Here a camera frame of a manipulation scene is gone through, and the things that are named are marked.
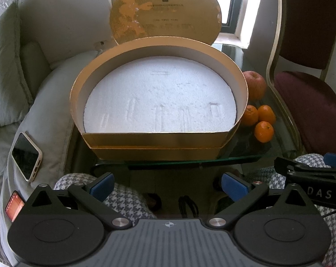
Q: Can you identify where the smartphone with beige case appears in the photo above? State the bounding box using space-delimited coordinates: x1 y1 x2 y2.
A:
12 132 42 183

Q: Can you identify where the gold gift box lid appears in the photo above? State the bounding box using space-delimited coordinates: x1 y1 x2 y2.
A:
109 0 222 45

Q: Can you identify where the grey upright cushion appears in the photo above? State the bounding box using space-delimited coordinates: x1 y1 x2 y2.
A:
0 0 33 127

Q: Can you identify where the orange tangerine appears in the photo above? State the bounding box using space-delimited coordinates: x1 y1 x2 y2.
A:
257 105 276 125
240 105 259 127
254 121 274 143

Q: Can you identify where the white foam insert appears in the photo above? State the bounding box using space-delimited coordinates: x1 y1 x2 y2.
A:
83 56 237 133

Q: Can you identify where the red screen phone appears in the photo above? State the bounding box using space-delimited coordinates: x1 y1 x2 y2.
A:
5 190 25 223

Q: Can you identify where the red apple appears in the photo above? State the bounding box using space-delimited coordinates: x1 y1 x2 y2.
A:
243 71 267 101

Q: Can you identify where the maroon padded chair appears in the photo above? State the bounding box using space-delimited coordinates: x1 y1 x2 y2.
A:
266 0 336 155

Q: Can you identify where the gold gift box base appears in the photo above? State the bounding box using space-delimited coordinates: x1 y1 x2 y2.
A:
70 37 248 161

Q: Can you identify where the houndstooth trouser left leg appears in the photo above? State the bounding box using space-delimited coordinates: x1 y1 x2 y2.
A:
54 173 156 225

